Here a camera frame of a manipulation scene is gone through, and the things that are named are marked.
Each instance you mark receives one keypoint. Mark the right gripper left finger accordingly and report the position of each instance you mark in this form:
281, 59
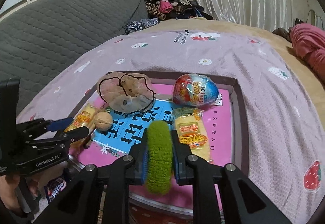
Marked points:
100, 191

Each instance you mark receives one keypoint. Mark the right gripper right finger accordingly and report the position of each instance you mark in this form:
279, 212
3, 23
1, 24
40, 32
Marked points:
221, 194

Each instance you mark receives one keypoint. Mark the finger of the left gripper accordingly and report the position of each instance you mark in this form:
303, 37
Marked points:
38, 127
75, 134

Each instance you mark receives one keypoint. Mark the yellow rice cracker pack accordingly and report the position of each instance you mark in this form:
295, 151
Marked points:
83, 119
188, 122

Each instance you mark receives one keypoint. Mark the walnut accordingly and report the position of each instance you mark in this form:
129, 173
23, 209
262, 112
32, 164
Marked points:
103, 121

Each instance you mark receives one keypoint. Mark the small red egg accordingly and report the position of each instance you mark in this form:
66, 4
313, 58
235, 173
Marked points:
194, 90

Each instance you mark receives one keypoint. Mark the person left hand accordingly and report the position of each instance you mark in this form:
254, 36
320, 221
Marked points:
9, 184

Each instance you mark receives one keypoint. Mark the blue Oreo cookie pack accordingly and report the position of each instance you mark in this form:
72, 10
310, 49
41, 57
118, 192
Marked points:
54, 187

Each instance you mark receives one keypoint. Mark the pink blue book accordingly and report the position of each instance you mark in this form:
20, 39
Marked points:
127, 130

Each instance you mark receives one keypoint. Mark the pink strawberry bed blanket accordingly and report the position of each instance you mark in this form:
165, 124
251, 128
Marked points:
286, 135

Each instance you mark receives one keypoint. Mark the grey quilted headboard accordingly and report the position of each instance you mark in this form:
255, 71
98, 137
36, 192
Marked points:
42, 39

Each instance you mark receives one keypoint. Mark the dark shallow box tray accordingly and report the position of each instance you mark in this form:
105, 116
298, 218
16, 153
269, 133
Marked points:
240, 142

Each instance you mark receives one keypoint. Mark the blue floral cloth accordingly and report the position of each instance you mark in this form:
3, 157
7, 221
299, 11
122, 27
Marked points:
139, 25

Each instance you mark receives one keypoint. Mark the pile of clothes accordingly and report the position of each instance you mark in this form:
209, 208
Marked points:
175, 9

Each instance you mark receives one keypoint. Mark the pink quilt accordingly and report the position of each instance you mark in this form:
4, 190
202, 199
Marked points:
308, 44

